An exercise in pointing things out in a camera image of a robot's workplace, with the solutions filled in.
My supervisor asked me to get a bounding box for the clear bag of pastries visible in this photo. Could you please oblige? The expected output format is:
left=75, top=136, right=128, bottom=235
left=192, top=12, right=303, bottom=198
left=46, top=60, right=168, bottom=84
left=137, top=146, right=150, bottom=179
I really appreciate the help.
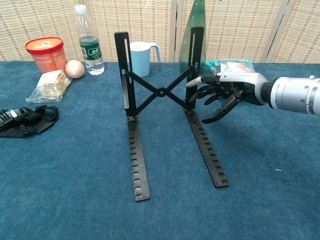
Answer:
left=25, top=69, right=74, bottom=104

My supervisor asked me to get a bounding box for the light blue cup with handle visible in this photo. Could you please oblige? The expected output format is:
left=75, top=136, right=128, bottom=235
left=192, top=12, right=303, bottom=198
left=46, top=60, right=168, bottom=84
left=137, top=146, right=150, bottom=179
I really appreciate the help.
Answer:
left=129, top=41, right=163, bottom=78

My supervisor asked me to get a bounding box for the green spray bottle black trigger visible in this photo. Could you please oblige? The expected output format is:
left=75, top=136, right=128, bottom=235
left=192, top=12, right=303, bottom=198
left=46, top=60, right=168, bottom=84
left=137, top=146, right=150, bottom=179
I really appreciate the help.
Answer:
left=179, top=0, right=207, bottom=75

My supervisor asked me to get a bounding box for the teal snack package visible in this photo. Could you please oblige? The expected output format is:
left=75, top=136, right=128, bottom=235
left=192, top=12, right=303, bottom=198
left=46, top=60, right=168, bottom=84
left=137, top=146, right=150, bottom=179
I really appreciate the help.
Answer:
left=202, top=58, right=256, bottom=76

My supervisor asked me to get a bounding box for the woven folding screen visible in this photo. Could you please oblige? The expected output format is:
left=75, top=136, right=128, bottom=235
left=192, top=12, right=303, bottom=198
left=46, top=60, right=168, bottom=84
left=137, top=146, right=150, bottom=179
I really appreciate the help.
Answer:
left=0, top=0, right=320, bottom=64

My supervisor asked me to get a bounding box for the black strap brace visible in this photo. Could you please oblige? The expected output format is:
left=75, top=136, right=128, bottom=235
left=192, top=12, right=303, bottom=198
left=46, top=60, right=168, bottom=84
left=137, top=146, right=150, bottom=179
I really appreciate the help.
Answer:
left=0, top=105, right=60, bottom=139

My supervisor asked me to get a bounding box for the clear water bottle green label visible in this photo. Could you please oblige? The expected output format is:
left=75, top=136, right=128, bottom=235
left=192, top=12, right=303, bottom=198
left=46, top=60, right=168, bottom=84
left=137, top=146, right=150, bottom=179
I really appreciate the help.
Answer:
left=74, top=4, right=106, bottom=76

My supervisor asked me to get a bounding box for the beige onion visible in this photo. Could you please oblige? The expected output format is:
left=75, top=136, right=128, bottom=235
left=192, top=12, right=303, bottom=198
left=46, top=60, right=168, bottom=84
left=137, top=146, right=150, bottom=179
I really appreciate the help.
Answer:
left=65, top=59, right=86, bottom=79

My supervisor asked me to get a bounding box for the red snack canister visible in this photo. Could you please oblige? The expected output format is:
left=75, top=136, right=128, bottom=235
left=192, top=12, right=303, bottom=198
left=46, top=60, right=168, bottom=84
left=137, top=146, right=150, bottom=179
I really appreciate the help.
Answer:
left=24, top=36, right=68, bottom=74

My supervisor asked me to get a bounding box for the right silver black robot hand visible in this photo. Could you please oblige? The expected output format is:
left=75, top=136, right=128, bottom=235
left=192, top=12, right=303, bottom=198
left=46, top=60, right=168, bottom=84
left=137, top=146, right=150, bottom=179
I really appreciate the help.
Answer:
left=186, top=71, right=272, bottom=125

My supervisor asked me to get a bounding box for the black folding laptop stand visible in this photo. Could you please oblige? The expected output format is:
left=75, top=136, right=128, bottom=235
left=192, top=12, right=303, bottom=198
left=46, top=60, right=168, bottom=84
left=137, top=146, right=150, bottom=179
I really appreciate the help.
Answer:
left=114, top=26, right=230, bottom=202

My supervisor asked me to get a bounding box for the blue carpet table cover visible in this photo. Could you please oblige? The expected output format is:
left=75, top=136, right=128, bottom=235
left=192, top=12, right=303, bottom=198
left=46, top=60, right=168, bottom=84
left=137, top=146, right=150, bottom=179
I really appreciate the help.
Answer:
left=0, top=60, right=320, bottom=240

